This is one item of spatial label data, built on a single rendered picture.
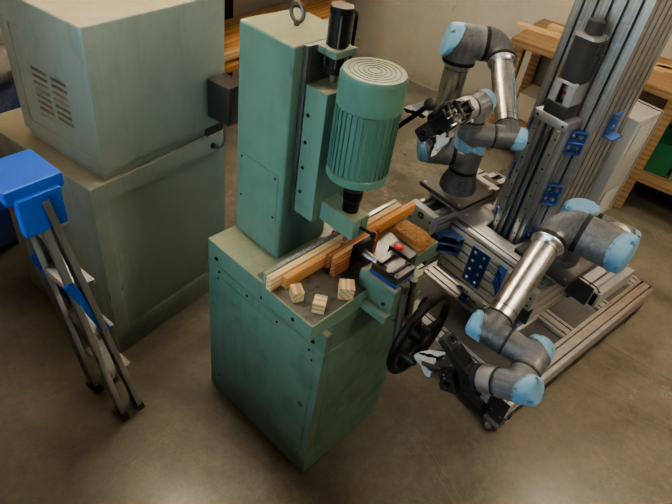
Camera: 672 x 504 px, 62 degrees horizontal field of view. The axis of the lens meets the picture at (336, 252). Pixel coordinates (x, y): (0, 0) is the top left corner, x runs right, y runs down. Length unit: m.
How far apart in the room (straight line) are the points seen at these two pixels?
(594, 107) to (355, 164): 0.98
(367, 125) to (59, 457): 1.69
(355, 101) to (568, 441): 1.86
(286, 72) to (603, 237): 0.94
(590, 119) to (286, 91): 1.11
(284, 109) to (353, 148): 0.23
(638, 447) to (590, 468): 0.29
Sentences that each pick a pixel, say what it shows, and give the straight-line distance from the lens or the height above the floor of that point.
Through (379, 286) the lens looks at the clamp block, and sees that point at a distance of 1.64.
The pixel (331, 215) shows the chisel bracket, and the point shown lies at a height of 1.04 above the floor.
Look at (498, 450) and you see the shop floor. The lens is 2.59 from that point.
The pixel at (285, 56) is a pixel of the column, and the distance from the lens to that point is 1.53.
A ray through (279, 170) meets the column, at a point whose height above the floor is 1.14.
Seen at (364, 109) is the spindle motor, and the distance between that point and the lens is 1.42.
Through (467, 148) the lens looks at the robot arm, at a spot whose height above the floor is 1.21.
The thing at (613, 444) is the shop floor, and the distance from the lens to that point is 2.86.
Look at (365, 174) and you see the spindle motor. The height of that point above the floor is 1.25.
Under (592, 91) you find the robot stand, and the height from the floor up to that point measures 1.35.
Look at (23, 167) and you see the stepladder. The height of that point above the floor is 1.16.
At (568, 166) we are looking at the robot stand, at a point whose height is 1.06.
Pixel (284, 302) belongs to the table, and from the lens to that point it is 1.61.
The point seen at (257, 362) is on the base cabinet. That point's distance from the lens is 2.09.
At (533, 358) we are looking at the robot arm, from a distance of 1.48.
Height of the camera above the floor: 2.06
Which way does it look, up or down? 40 degrees down
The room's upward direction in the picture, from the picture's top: 10 degrees clockwise
